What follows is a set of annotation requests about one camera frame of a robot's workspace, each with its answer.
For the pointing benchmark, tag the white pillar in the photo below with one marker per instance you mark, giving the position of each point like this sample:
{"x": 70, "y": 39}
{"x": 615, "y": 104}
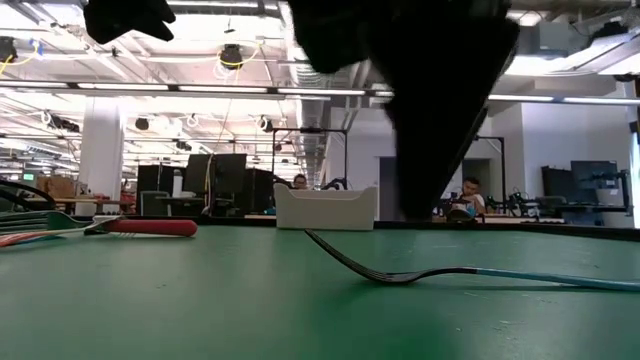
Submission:
{"x": 100, "y": 165}

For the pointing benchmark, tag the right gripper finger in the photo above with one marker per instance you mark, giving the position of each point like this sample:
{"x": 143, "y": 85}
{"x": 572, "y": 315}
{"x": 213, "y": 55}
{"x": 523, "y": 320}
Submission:
{"x": 478, "y": 122}
{"x": 425, "y": 150}

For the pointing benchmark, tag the white plastic bin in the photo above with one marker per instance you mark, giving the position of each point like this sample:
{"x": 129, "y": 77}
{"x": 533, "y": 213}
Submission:
{"x": 325, "y": 210}

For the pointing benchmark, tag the grey door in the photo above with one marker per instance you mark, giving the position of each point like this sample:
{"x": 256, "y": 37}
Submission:
{"x": 482, "y": 167}
{"x": 387, "y": 190}

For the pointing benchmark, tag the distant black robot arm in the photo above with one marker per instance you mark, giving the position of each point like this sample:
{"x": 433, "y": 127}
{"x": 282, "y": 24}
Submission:
{"x": 525, "y": 204}
{"x": 460, "y": 210}

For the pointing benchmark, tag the large black monitor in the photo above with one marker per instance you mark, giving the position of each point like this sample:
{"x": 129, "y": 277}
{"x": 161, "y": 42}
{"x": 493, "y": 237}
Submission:
{"x": 215, "y": 175}

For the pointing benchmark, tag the dark smoky plastic bin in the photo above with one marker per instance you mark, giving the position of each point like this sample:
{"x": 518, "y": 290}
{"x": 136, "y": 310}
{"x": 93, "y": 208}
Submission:
{"x": 30, "y": 187}

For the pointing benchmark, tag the black gantry frame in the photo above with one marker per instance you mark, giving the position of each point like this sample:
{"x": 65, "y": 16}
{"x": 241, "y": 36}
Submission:
{"x": 501, "y": 165}
{"x": 310, "y": 130}

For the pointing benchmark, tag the black bar with strip lights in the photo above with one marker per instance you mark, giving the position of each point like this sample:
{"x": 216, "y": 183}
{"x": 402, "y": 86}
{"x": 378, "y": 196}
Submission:
{"x": 225, "y": 90}

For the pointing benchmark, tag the black overhead camera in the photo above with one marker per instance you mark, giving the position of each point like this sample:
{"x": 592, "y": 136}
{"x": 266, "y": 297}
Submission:
{"x": 231, "y": 56}

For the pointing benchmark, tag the person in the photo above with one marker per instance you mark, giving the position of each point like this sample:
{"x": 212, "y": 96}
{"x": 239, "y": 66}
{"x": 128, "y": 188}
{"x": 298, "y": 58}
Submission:
{"x": 300, "y": 181}
{"x": 470, "y": 192}

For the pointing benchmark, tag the black hanging lamp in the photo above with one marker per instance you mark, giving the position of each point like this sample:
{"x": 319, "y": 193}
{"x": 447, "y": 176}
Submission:
{"x": 266, "y": 125}
{"x": 142, "y": 124}

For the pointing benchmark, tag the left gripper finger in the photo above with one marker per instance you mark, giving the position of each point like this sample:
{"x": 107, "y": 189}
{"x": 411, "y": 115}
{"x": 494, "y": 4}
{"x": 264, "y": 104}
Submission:
{"x": 150, "y": 11}
{"x": 150, "y": 25}

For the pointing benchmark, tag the green table mat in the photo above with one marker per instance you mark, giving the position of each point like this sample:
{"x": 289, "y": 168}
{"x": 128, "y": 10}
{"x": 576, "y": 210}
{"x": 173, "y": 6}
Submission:
{"x": 200, "y": 310}

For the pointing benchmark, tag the green exit sign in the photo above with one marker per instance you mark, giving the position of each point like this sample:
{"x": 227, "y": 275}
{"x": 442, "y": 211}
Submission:
{"x": 28, "y": 177}

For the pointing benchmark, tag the small black monitor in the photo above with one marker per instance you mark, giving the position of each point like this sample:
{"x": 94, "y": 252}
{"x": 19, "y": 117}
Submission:
{"x": 155, "y": 180}

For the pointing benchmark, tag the cardboard box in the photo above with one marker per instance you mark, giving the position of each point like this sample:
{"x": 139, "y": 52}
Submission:
{"x": 57, "y": 187}

